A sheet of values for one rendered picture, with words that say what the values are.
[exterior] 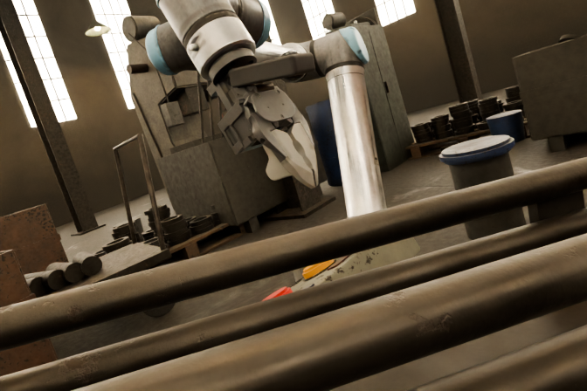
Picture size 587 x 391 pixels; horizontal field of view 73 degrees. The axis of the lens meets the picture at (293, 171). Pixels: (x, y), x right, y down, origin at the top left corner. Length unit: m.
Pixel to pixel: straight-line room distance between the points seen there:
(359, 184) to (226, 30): 0.65
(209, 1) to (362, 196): 0.68
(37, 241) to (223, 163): 1.50
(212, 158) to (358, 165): 2.21
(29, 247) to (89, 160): 8.86
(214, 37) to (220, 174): 2.67
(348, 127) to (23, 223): 2.89
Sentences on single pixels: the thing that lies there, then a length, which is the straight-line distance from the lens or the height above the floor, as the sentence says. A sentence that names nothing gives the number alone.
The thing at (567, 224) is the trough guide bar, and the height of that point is 0.71.
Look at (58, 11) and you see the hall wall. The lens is 13.44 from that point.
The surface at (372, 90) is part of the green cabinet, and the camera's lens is 4.21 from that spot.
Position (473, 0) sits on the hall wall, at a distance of 11.50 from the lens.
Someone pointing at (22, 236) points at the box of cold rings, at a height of 0.56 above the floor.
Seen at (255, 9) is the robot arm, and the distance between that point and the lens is 0.72.
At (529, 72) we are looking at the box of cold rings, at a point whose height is 0.61.
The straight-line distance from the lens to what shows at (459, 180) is 1.96.
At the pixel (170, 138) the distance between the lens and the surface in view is 5.89.
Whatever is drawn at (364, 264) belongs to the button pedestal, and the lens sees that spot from 0.45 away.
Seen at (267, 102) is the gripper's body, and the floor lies 0.81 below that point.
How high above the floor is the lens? 0.78
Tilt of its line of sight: 7 degrees down
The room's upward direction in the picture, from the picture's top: 17 degrees counter-clockwise
